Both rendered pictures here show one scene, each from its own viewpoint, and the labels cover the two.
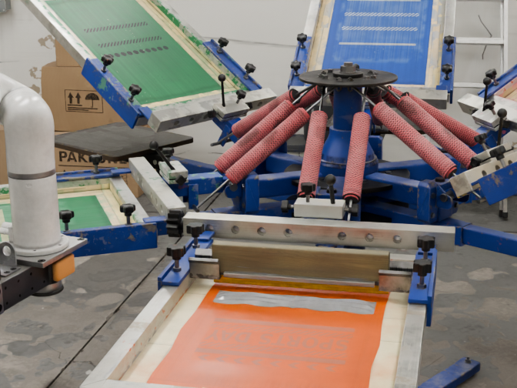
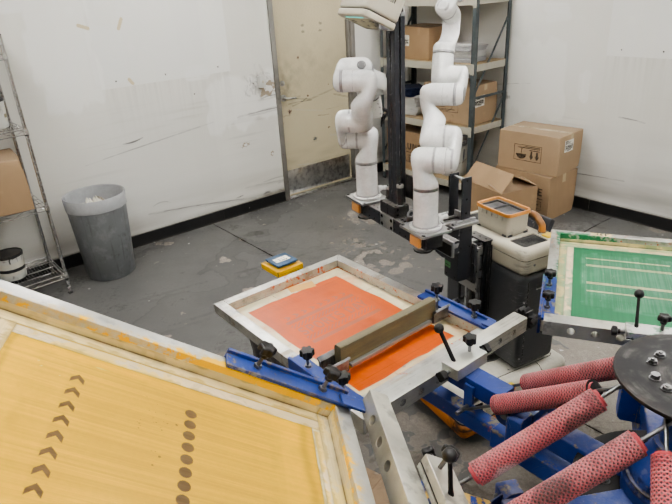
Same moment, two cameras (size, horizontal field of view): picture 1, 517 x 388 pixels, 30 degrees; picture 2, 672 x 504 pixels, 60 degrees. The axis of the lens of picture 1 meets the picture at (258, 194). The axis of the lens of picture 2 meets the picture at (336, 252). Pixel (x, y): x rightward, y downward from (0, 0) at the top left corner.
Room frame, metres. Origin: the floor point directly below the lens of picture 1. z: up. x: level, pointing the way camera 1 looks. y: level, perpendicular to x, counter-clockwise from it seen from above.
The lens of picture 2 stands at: (2.94, -1.38, 2.02)
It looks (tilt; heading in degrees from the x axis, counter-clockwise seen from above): 25 degrees down; 130
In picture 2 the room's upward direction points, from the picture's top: 3 degrees counter-clockwise
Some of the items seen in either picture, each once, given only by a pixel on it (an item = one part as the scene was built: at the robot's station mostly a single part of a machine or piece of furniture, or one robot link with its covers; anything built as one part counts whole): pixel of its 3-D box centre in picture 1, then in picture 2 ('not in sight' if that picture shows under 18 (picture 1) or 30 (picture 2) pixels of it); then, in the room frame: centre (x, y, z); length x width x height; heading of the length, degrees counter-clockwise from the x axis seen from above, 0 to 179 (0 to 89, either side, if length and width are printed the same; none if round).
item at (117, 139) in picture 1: (196, 167); not in sight; (3.34, 0.22, 0.91); 1.34 x 0.40 x 0.08; 48
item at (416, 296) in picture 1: (423, 285); (325, 386); (2.04, -0.37, 0.98); 0.30 x 0.05 x 0.07; 168
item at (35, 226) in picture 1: (28, 209); (428, 207); (1.88, 0.47, 1.21); 0.16 x 0.13 x 0.15; 66
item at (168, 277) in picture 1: (187, 269); (454, 315); (2.16, 0.17, 0.98); 0.30 x 0.05 x 0.07; 168
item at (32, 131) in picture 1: (28, 133); (428, 168); (1.88, 0.46, 1.37); 0.13 x 0.10 x 0.16; 20
